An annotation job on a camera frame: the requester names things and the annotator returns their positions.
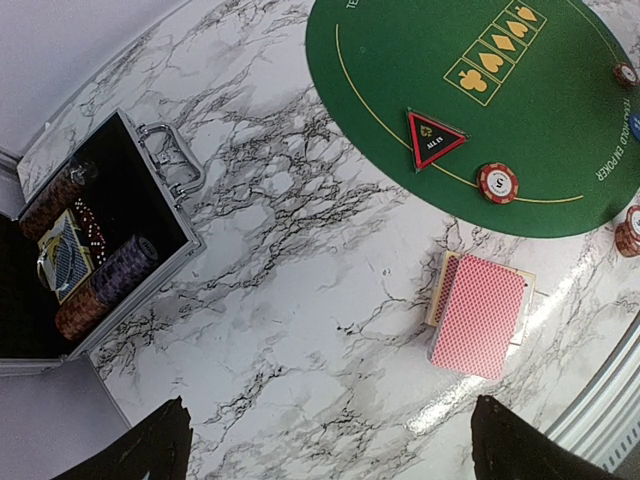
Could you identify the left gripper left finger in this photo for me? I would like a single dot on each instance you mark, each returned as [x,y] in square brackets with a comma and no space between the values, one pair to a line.
[158,447]

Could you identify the blue card deck box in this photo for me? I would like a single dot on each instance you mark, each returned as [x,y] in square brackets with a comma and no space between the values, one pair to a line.
[64,260]

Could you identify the triangular all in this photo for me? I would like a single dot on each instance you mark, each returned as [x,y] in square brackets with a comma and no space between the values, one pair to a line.
[430,138]

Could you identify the orange poker chip stack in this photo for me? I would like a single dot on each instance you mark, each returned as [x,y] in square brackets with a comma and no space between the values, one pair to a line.
[627,233]

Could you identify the dark chip stack in case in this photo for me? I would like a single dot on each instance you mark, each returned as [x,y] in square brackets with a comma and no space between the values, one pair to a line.
[49,204]

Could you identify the aluminium front rail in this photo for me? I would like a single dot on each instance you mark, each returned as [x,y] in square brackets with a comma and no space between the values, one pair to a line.
[602,424]

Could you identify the round green poker mat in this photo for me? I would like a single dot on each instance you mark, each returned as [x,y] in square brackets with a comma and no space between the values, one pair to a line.
[521,117]

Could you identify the aluminium poker case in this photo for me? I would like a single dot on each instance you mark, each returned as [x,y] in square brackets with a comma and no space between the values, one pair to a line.
[104,232]

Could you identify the red dice row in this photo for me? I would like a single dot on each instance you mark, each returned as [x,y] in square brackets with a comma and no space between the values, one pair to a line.
[91,228]

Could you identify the red playing card deck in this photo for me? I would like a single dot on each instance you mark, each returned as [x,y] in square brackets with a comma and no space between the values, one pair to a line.
[479,319]

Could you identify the single orange poker chip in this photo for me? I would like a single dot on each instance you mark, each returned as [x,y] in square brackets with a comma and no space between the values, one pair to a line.
[497,183]

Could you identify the purple chip stack in case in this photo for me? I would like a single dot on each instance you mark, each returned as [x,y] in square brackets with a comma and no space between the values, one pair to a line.
[124,270]

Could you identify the blue small blind button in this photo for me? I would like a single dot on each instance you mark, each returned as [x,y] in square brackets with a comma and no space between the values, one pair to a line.
[634,125]

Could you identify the playing card box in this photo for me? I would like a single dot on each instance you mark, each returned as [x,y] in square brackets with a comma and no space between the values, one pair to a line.
[448,272]

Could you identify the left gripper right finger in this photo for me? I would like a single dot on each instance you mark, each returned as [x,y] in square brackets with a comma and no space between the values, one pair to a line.
[504,446]

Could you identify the brown chip stack in case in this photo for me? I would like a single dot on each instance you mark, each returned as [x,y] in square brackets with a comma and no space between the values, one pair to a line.
[80,313]

